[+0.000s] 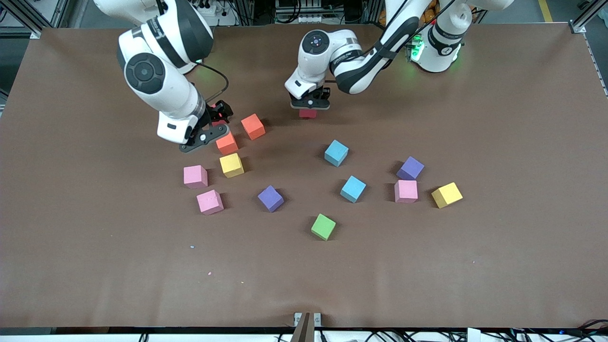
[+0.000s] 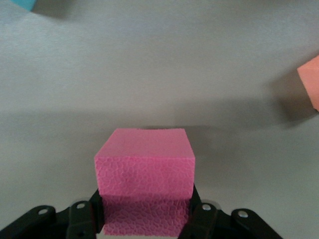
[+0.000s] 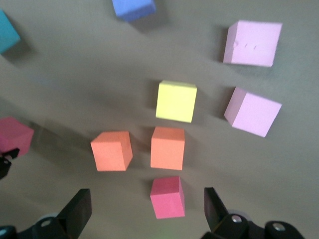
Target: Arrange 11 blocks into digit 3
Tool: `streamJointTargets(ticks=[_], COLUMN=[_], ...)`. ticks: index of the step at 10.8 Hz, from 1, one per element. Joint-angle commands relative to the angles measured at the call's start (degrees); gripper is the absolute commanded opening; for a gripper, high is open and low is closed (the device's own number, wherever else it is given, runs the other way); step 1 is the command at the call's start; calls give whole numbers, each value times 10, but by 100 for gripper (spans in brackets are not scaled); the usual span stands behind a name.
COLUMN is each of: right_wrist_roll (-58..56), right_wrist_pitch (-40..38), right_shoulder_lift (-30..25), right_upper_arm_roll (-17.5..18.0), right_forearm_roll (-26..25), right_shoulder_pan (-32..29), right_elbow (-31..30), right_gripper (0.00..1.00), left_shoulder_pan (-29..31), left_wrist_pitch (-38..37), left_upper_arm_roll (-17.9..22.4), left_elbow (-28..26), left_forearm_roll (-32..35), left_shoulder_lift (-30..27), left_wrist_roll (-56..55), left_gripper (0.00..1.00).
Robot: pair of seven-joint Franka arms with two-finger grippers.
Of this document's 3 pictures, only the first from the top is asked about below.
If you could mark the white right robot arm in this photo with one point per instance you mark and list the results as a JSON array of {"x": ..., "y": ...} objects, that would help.
[{"x": 161, "y": 90}]

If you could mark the orange packets pile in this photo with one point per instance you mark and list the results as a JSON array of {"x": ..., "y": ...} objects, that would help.
[{"x": 429, "y": 12}]

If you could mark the yellow foam cube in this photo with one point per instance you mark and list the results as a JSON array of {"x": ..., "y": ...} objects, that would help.
[
  {"x": 446, "y": 194},
  {"x": 232, "y": 165}
]

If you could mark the white connector box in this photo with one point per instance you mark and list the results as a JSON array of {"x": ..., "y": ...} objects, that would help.
[{"x": 473, "y": 335}]

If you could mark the aluminium frame post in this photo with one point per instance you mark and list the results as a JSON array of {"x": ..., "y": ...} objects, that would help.
[
  {"x": 373, "y": 12},
  {"x": 244, "y": 12}
]

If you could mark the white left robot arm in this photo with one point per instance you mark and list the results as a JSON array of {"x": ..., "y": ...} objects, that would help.
[{"x": 441, "y": 57}]

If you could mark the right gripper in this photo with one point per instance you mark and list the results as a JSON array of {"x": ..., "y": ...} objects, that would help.
[{"x": 217, "y": 112}]

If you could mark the green foam cube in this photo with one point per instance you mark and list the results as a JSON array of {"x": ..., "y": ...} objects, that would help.
[{"x": 323, "y": 226}]

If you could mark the white rack device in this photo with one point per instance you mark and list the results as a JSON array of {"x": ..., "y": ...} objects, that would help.
[{"x": 304, "y": 18}]

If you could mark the aluminium table side rail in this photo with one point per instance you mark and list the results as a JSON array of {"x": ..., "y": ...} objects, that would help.
[{"x": 598, "y": 71}]

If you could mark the yellow floor tape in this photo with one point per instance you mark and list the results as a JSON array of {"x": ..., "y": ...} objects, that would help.
[{"x": 546, "y": 12}]

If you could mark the brown paper table cover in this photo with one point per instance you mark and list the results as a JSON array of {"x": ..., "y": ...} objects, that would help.
[{"x": 95, "y": 285}]

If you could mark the red foam cube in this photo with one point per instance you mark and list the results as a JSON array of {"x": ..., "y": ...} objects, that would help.
[
  {"x": 308, "y": 114},
  {"x": 221, "y": 121}
]

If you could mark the aluminium corner frame beam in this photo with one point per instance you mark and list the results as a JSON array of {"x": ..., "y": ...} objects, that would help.
[
  {"x": 582, "y": 23},
  {"x": 26, "y": 14}
]

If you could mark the white power strip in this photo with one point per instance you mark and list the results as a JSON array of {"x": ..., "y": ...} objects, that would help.
[{"x": 209, "y": 8}]

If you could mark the metal table edge bracket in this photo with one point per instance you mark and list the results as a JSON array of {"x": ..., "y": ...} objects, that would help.
[{"x": 307, "y": 327}]

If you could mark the orange foam cube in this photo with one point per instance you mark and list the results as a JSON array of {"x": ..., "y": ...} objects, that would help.
[
  {"x": 252, "y": 127},
  {"x": 229, "y": 145}
]

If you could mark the blue foam cube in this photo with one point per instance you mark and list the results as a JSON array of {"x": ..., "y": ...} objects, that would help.
[
  {"x": 353, "y": 188},
  {"x": 336, "y": 153}
]

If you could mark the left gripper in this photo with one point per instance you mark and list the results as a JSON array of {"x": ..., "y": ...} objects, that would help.
[{"x": 317, "y": 95}]

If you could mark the purple foam cube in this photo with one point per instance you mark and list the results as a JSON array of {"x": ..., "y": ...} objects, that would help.
[
  {"x": 410, "y": 168},
  {"x": 270, "y": 198}
]

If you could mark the pink foam cube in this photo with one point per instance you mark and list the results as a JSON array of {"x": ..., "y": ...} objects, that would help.
[
  {"x": 406, "y": 191},
  {"x": 195, "y": 176},
  {"x": 209, "y": 202}
]

